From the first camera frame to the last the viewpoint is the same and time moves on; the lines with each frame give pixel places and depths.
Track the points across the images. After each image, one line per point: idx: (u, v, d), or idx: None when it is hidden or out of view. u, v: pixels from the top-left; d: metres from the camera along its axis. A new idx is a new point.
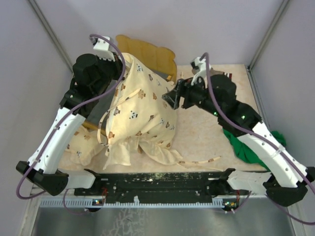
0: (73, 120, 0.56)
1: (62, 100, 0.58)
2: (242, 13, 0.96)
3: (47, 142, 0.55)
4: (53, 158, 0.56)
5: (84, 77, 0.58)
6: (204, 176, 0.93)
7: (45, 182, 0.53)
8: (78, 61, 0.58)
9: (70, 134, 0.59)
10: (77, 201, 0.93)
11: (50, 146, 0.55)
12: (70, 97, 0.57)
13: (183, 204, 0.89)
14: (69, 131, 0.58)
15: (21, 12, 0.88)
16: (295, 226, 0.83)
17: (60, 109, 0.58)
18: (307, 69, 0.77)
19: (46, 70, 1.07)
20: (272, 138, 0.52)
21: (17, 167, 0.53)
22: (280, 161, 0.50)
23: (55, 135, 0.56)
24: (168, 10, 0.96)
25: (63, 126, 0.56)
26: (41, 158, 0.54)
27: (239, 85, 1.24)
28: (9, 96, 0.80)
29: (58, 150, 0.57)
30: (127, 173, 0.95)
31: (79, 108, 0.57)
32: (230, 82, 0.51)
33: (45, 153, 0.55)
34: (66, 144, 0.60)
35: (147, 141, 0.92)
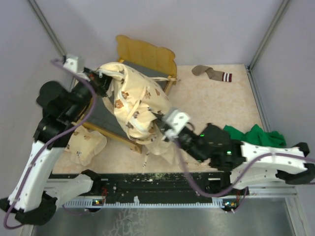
0: (49, 155, 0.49)
1: (35, 132, 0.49)
2: (242, 12, 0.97)
3: (25, 180, 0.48)
4: (35, 194, 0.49)
5: (52, 111, 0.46)
6: (204, 177, 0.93)
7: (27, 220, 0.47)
8: (40, 93, 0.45)
9: (51, 166, 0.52)
10: (77, 201, 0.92)
11: (29, 183, 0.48)
12: (43, 129, 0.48)
13: (183, 204, 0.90)
14: (49, 163, 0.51)
15: (21, 11, 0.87)
16: (294, 227, 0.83)
17: (34, 143, 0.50)
18: (307, 69, 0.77)
19: (46, 70, 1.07)
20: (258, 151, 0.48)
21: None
22: (279, 160, 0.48)
23: (32, 173, 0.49)
24: (167, 10, 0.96)
25: (39, 162, 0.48)
26: (20, 196, 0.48)
27: (239, 86, 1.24)
28: (8, 96, 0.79)
29: (39, 186, 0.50)
30: (128, 173, 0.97)
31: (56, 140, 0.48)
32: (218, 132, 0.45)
33: (24, 191, 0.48)
34: (49, 176, 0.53)
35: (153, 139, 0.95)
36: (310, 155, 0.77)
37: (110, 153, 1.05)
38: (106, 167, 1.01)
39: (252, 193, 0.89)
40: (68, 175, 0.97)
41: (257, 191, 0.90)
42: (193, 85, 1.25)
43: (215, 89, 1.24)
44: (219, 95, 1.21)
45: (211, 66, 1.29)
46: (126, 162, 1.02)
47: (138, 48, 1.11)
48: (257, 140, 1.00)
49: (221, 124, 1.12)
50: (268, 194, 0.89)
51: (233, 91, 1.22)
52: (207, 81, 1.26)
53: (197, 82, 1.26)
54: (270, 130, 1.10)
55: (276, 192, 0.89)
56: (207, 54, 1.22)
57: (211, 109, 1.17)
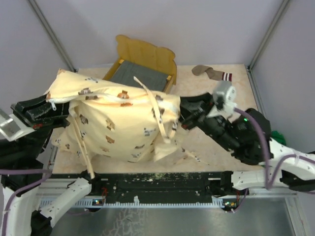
0: (20, 198, 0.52)
1: (2, 179, 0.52)
2: (242, 12, 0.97)
3: (5, 222, 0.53)
4: (19, 232, 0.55)
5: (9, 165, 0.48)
6: (204, 176, 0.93)
7: None
8: None
9: (27, 204, 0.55)
10: (77, 201, 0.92)
11: (9, 225, 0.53)
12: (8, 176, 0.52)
13: (183, 204, 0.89)
14: (25, 205, 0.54)
15: (21, 12, 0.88)
16: (295, 228, 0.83)
17: (5, 189, 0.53)
18: (307, 68, 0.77)
19: (46, 70, 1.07)
20: (285, 149, 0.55)
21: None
22: (301, 164, 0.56)
23: (8, 218, 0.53)
24: (168, 10, 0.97)
25: (13, 207, 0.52)
26: None
27: (239, 85, 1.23)
28: (9, 96, 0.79)
29: (20, 223, 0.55)
30: (127, 173, 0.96)
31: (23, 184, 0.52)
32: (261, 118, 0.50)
33: (8, 231, 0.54)
34: (29, 213, 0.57)
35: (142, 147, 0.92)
36: None
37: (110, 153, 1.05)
38: (106, 167, 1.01)
39: (251, 193, 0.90)
40: (68, 175, 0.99)
41: (257, 191, 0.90)
42: (193, 84, 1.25)
43: None
44: None
45: (211, 66, 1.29)
46: (126, 162, 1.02)
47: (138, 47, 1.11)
48: None
49: None
50: (269, 194, 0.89)
51: None
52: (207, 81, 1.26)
53: (197, 82, 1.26)
54: None
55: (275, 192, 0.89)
56: (207, 54, 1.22)
57: None
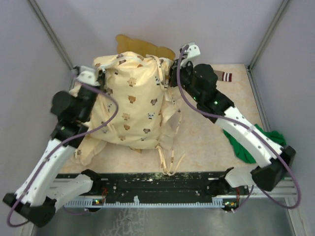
0: (63, 152, 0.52)
1: (53, 131, 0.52)
2: (241, 12, 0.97)
3: (36, 174, 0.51)
4: (43, 190, 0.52)
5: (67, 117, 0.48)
6: (204, 176, 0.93)
7: (31, 216, 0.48)
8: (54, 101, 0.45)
9: (59, 164, 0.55)
10: (77, 201, 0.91)
11: (39, 178, 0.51)
12: (61, 128, 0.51)
13: (184, 204, 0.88)
14: (58, 163, 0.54)
15: (21, 12, 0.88)
16: (294, 227, 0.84)
17: (50, 141, 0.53)
18: (306, 69, 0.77)
19: (46, 70, 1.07)
20: (238, 128, 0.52)
21: (3, 200, 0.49)
22: (252, 138, 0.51)
23: (43, 169, 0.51)
24: (168, 10, 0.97)
25: (53, 158, 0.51)
26: (29, 190, 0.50)
27: (239, 85, 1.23)
28: (9, 96, 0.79)
29: (47, 182, 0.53)
30: (127, 173, 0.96)
31: (71, 140, 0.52)
32: (213, 73, 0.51)
33: (33, 185, 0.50)
34: (52, 178, 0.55)
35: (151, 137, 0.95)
36: (311, 155, 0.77)
37: (110, 152, 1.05)
38: (106, 167, 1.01)
39: (252, 193, 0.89)
40: (68, 175, 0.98)
41: (257, 191, 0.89)
42: None
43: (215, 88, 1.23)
44: None
45: (211, 66, 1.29)
46: (126, 162, 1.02)
47: (138, 46, 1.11)
48: None
49: None
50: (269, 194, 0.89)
51: (233, 91, 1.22)
52: None
53: None
54: (270, 130, 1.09)
55: (276, 192, 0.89)
56: (207, 53, 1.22)
57: None
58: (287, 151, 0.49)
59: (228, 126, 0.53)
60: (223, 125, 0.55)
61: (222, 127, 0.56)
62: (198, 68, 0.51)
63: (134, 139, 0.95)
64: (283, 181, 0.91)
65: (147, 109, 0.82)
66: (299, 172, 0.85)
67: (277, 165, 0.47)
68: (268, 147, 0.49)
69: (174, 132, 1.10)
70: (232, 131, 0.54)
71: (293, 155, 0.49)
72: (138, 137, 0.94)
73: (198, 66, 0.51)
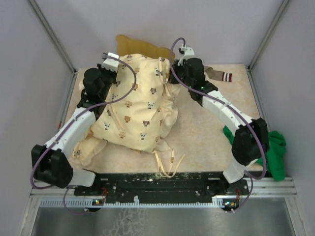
0: (89, 116, 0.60)
1: (79, 103, 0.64)
2: (241, 12, 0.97)
3: (66, 128, 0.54)
4: (69, 144, 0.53)
5: (93, 88, 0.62)
6: (204, 176, 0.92)
7: (62, 162, 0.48)
8: (86, 75, 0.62)
9: (81, 131, 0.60)
10: (77, 201, 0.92)
11: (69, 132, 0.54)
12: (86, 101, 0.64)
13: (183, 204, 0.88)
14: (81, 128, 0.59)
15: (21, 12, 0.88)
16: (294, 227, 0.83)
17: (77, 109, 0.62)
18: (306, 69, 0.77)
19: (46, 70, 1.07)
20: (216, 103, 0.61)
21: (32, 152, 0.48)
22: (226, 111, 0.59)
23: (73, 125, 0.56)
24: (168, 10, 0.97)
25: (80, 119, 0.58)
26: (59, 140, 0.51)
27: (239, 85, 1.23)
28: (9, 96, 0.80)
29: (74, 138, 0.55)
30: (127, 173, 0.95)
31: (94, 109, 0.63)
32: (201, 64, 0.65)
33: (64, 136, 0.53)
34: (76, 140, 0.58)
35: (149, 137, 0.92)
36: (311, 155, 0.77)
37: (110, 152, 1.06)
38: (106, 167, 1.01)
39: (252, 193, 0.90)
40: None
41: (257, 191, 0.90)
42: None
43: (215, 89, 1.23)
44: None
45: (211, 66, 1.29)
46: (126, 162, 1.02)
47: (138, 45, 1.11)
48: None
49: (221, 124, 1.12)
50: (269, 194, 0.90)
51: (233, 91, 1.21)
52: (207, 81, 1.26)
53: None
54: (270, 130, 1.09)
55: (276, 192, 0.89)
56: (207, 54, 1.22)
57: None
58: (258, 122, 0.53)
59: (210, 103, 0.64)
60: (208, 104, 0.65)
61: (209, 107, 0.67)
62: (190, 60, 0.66)
63: (133, 135, 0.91)
64: (283, 181, 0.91)
65: (146, 96, 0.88)
66: (299, 172, 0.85)
67: (243, 132, 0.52)
68: (238, 116, 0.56)
69: (174, 132, 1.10)
70: (215, 108, 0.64)
71: (264, 126, 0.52)
72: (137, 132, 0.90)
73: (190, 59, 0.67)
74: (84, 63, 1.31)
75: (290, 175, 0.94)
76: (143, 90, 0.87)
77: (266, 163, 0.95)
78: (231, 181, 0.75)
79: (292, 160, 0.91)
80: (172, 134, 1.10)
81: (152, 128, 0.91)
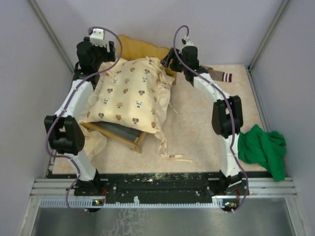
0: (87, 84, 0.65)
1: (74, 75, 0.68)
2: (241, 12, 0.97)
3: (70, 98, 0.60)
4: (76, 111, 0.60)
5: (87, 59, 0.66)
6: (204, 176, 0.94)
7: (74, 127, 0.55)
8: (78, 47, 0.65)
9: (84, 99, 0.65)
10: (77, 201, 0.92)
11: (74, 101, 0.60)
12: (80, 73, 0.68)
13: (184, 204, 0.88)
14: (83, 96, 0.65)
15: (21, 12, 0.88)
16: (294, 227, 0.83)
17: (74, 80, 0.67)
18: (306, 68, 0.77)
19: (46, 69, 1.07)
20: (204, 82, 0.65)
21: (45, 122, 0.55)
22: (209, 89, 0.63)
23: (76, 95, 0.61)
24: (168, 10, 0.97)
25: (81, 88, 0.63)
26: (67, 109, 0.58)
27: (239, 85, 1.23)
28: (9, 96, 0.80)
29: (78, 107, 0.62)
30: (127, 174, 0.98)
31: (90, 78, 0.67)
32: (195, 51, 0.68)
33: (70, 106, 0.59)
34: (80, 108, 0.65)
35: (147, 105, 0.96)
36: (311, 155, 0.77)
37: (110, 153, 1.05)
38: (106, 167, 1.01)
39: (251, 193, 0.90)
40: (68, 175, 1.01)
41: (256, 191, 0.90)
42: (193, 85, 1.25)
43: None
44: None
45: (211, 66, 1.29)
46: (126, 162, 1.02)
47: (139, 55, 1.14)
48: (257, 140, 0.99)
49: None
50: (269, 194, 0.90)
51: (233, 91, 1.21)
52: None
53: None
54: (270, 130, 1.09)
55: (276, 192, 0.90)
56: (207, 54, 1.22)
57: (211, 109, 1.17)
58: (234, 99, 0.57)
59: (199, 83, 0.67)
60: (198, 84, 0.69)
61: (199, 88, 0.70)
62: (188, 46, 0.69)
63: (129, 104, 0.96)
64: (283, 181, 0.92)
65: (141, 73, 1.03)
66: (300, 172, 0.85)
67: (217, 105, 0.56)
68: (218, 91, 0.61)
69: (174, 132, 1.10)
70: (203, 88, 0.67)
71: (238, 103, 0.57)
72: (134, 101, 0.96)
73: (189, 46, 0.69)
74: None
75: (290, 175, 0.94)
76: (138, 70, 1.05)
77: (266, 163, 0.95)
78: (226, 174, 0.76)
79: (292, 160, 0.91)
80: (171, 134, 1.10)
81: (148, 98, 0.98)
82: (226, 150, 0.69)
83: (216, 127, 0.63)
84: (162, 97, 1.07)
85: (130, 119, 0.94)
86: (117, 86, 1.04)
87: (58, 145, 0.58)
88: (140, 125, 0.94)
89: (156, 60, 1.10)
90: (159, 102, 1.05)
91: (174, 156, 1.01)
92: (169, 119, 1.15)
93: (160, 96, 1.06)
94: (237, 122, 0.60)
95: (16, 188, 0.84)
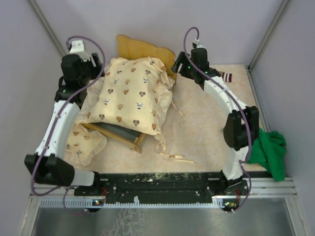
0: (71, 108, 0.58)
1: (56, 96, 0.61)
2: (241, 12, 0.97)
3: (52, 129, 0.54)
4: (61, 144, 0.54)
5: (73, 72, 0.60)
6: (204, 177, 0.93)
7: (58, 165, 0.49)
8: (64, 60, 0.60)
9: (69, 125, 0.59)
10: (77, 201, 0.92)
11: (56, 132, 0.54)
12: (63, 92, 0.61)
13: (183, 204, 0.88)
14: (69, 121, 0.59)
15: (21, 12, 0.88)
16: (294, 227, 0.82)
17: (56, 103, 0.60)
18: (306, 68, 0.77)
19: (46, 69, 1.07)
20: (216, 88, 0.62)
21: (25, 162, 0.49)
22: (224, 97, 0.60)
23: (58, 124, 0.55)
24: (168, 10, 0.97)
25: (64, 114, 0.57)
26: (49, 144, 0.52)
27: (239, 85, 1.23)
28: (9, 96, 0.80)
29: (63, 136, 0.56)
30: (127, 174, 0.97)
31: (75, 98, 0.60)
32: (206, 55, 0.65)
33: (53, 139, 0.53)
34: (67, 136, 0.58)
35: (147, 107, 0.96)
36: (311, 155, 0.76)
37: (110, 153, 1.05)
38: (106, 167, 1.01)
39: (252, 193, 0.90)
40: None
41: (257, 191, 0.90)
42: (193, 85, 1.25)
43: None
44: None
45: (211, 66, 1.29)
46: (126, 162, 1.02)
47: (139, 55, 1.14)
48: (257, 140, 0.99)
49: (221, 124, 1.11)
50: (269, 194, 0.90)
51: (233, 91, 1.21)
52: None
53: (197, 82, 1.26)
54: (270, 130, 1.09)
55: (276, 192, 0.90)
56: (207, 54, 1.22)
57: (211, 109, 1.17)
58: (250, 109, 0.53)
59: (210, 87, 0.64)
60: (208, 89, 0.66)
61: (209, 92, 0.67)
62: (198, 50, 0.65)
63: (130, 105, 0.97)
64: (283, 181, 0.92)
65: (142, 74, 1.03)
66: (300, 172, 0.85)
67: (234, 116, 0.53)
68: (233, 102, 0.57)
69: (174, 132, 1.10)
70: (214, 93, 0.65)
71: (256, 113, 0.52)
72: (134, 102, 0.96)
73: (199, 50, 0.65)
74: None
75: (290, 175, 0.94)
76: (140, 71, 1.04)
77: (266, 163, 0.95)
78: (229, 178, 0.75)
79: (292, 160, 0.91)
80: (171, 134, 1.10)
81: (148, 99, 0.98)
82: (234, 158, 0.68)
83: (230, 139, 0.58)
84: (163, 97, 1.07)
85: (131, 120, 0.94)
86: (117, 86, 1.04)
87: (44, 181, 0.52)
88: (141, 127, 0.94)
89: (157, 61, 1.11)
90: (161, 103, 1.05)
91: (174, 156, 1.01)
92: (170, 119, 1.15)
93: (161, 97, 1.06)
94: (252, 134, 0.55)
95: (16, 189, 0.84)
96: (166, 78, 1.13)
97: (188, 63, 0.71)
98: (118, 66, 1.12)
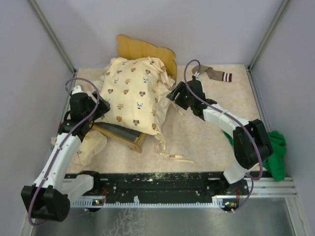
0: (73, 140, 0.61)
1: (59, 128, 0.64)
2: (241, 12, 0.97)
3: (53, 161, 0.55)
4: (59, 177, 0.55)
5: (78, 107, 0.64)
6: (204, 176, 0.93)
7: (56, 197, 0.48)
8: (72, 96, 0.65)
9: (69, 157, 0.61)
10: (77, 201, 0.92)
11: (56, 164, 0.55)
12: (67, 124, 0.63)
13: (183, 204, 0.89)
14: (69, 154, 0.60)
15: (21, 11, 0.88)
16: (294, 227, 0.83)
17: (58, 135, 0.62)
18: (307, 68, 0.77)
19: (46, 69, 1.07)
20: (215, 113, 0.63)
21: (22, 194, 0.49)
22: (224, 118, 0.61)
23: (59, 156, 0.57)
24: (168, 10, 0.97)
25: (66, 145, 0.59)
26: (48, 176, 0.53)
27: (239, 85, 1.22)
28: (8, 96, 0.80)
29: (62, 169, 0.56)
30: (127, 174, 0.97)
31: (77, 132, 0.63)
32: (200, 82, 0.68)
33: (52, 170, 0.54)
34: (66, 169, 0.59)
35: (147, 107, 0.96)
36: (311, 154, 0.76)
37: (110, 153, 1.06)
38: (106, 167, 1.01)
39: (252, 193, 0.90)
40: (68, 175, 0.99)
41: (257, 191, 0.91)
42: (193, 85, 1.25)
43: (215, 88, 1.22)
44: (219, 95, 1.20)
45: (211, 66, 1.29)
46: (126, 162, 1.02)
47: (139, 54, 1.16)
48: None
49: None
50: (269, 194, 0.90)
51: (233, 91, 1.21)
52: (208, 81, 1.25)
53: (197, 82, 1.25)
54: (270, 130, 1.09)
55: (276, 192, 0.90)
56: (207, 54, 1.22)
57: None
58: (255, 123, 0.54)
59: (210, 114, 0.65)
60: (208, 116, 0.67)
61: (211, 120, 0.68)
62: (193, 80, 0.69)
63: (130, 106, 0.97)
64: (283, 181, 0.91)
65: (142, 74, 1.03)
66: (301, 172, 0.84)
67: (240, 133, 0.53)
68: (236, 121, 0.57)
69: (174, 132, 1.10)
70: (215, 119, 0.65)
71: (261, 127, 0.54)
72: (134, 102, 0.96)
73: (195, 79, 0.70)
74: (84, 64, 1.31)
75: (290, 175, 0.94)
76: (140, 71, 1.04)
77: (266, 163, 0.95)
78: (231, 182, 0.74)
79: (292, 160, 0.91)
80: (171, 134, 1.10)
81: (148, 98, 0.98)
82: (239, 170, 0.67)
83: (242, 161, 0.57)
84: (163, 97, 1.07)
85: (131, 121, 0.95)
86: (117, 86, 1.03)
87: (36, 216, 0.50)
88: (141, 127, 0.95)
89: (157, 60, 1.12)
90: (161, 103, 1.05)
91: (174, 156, 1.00)
92: (169, 119, 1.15)
93: (161, 96, 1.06)
94: (265, 150, 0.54)
95: (16, 188, 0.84)
96: (166, 77, 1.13)
97: (185, 93, 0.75)
98: (118, 66, 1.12)
